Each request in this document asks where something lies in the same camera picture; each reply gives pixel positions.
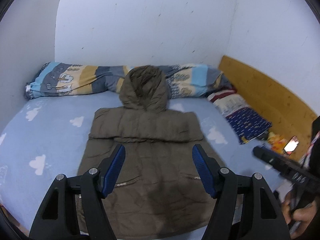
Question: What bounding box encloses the olive hooded puffer jacket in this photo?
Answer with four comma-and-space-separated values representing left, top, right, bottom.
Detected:
78, 66, 223, 239

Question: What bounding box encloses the person's right hand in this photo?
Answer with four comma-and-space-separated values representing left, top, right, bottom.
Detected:
281, 191, 319, 237

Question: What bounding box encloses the smartphone lit screen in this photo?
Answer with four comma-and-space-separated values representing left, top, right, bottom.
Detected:
284, 136, 299, 155

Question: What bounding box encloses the yellow toy on bed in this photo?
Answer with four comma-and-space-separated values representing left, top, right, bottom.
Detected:
267, 132, 288, 154

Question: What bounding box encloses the wooden headboard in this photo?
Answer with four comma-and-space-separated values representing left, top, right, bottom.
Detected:
219, 55, 318, 161

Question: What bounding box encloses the star and castle pillow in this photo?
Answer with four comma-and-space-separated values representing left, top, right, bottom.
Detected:
207, 89, 272, 144

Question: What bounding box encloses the light blue cloud bedsheet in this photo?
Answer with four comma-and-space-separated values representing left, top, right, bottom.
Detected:
1, 92, 284, 229

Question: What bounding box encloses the patchwork cartoon quilt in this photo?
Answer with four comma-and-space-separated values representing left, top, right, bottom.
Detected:
24, 61, 233, 100

